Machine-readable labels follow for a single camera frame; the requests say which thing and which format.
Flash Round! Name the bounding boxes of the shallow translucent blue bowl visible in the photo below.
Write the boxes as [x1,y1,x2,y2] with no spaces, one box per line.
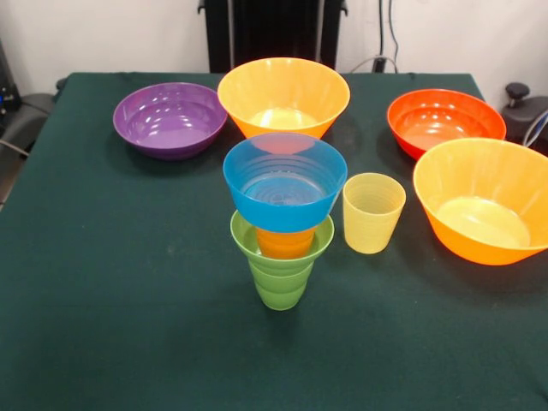
[222,132,348,234]

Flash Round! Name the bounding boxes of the orange plastic cup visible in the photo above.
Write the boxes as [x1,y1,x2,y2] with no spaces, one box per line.
[256,226,318,259]

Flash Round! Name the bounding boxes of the green plastic bowl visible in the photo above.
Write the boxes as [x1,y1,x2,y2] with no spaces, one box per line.
[229,208,336,273]

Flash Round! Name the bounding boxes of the green plastic cup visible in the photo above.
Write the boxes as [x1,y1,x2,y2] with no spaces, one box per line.
[252,260,316,311]

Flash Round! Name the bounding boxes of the yellow plastic cup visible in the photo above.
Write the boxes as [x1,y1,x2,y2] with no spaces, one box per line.
[342,172,407,255]

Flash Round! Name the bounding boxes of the large orange plastic bowl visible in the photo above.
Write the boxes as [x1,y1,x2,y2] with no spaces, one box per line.
[217,57,351,140]
[413,137,548,266]

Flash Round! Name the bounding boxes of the purple plastic bowl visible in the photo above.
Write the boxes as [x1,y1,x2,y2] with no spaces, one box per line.
[112,82,229,162]

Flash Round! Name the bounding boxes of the dark green tablecloth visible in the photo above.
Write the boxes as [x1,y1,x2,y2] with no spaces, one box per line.
[0,71,548,411]

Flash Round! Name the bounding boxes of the red plastic bowl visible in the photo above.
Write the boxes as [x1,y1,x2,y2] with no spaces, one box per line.
[386,88,508,162]

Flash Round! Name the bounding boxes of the black office chair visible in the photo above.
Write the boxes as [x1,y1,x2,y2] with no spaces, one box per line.
[0,76,69,206]

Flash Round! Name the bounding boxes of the black chair with knob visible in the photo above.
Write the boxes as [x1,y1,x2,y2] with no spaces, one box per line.
[501,82,548,156]

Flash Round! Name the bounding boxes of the black computer case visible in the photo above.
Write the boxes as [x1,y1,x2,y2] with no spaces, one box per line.
[0,40,22,134]

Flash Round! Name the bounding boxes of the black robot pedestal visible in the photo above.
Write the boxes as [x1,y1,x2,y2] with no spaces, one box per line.
[198,0,348,74]

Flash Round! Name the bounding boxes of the black wall cable with plug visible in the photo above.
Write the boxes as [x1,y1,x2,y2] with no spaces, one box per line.
[372,0,387,73]

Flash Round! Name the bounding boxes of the thin black wall cable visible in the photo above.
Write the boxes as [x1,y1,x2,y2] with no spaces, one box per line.
[387,0,401,59]

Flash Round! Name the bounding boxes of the white blue cable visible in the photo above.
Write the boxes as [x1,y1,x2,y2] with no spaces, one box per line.
[522,109,548,147]

